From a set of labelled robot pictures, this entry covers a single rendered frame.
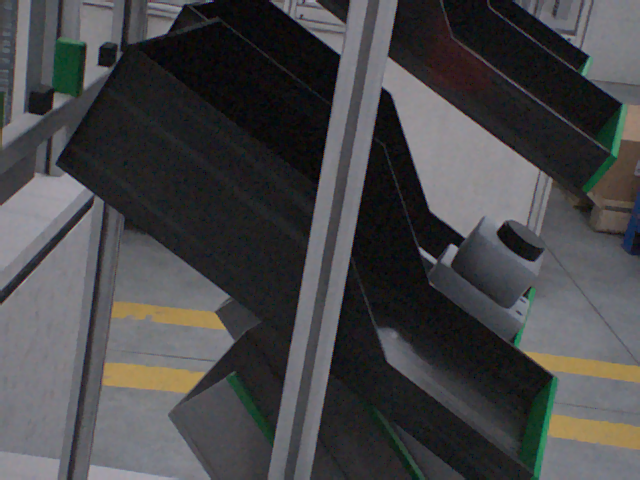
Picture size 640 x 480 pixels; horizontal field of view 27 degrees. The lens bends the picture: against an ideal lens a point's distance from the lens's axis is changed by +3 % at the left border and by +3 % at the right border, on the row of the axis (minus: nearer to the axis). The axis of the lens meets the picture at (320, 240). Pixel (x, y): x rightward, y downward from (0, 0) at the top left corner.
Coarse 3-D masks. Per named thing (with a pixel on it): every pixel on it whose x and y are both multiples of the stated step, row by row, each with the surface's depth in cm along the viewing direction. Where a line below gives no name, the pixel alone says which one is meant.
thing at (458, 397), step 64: (128, 64) 62; (192, 64) 74; (256, 64) 74; (128, 128) 63; (192, 128) 62; (256, 128) 75; (320, 128) 74; (128, 192) 64; (192, 192) 63; (256, 192) 62; (384, 192) 74; (192, 256) 64; (256, 256) 63; (384, 256) 75; (384, 320) 72; (448, 320) 75; (384, 384) 63; (448, 384) 70; (512, 384) 75; (448, 448) 63; (512, 448) 68
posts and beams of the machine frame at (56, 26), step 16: (48, 0) 203; (64, 0) 203; (80, 0) 205; (48, 16) 203; (64, 16) 203; (80, 16) 207; (48, 32) 204; (64, 32) 204; (48, 48) 205; (48, 64) 206; (48, 80) 207; (48, 144) 211; (48, 160) 212
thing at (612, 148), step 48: (336, 0) 59; (432, 0) 57; (480, 0) 69; (432, 48) 58; (480, 48) 70; (528, 48) 69; (480, 96) 58; (528, 96) 58; (576, 96) 70; (528, 144) 58; (576, 144) 58; (576, 192) 58
